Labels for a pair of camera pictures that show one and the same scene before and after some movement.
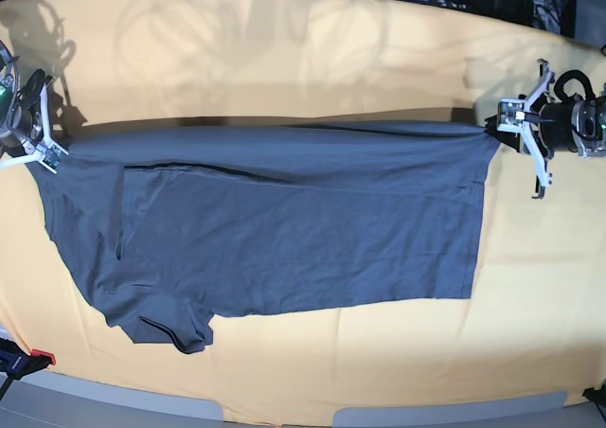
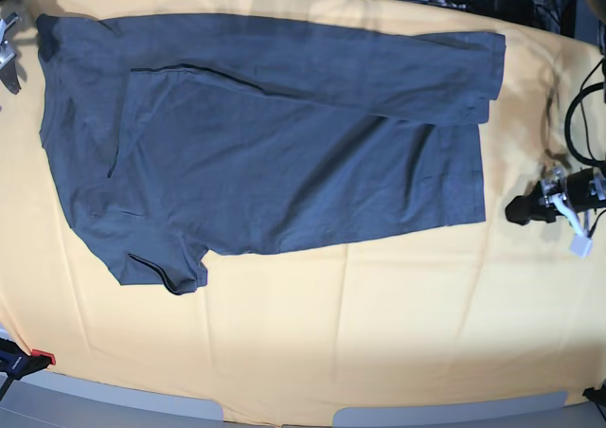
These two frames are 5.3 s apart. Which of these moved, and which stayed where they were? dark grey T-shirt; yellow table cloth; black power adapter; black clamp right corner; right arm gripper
Moved: right arm gripper; dark grey T-shirt
Stayed: black power adapter; black clamp right corner; yellow table cloth
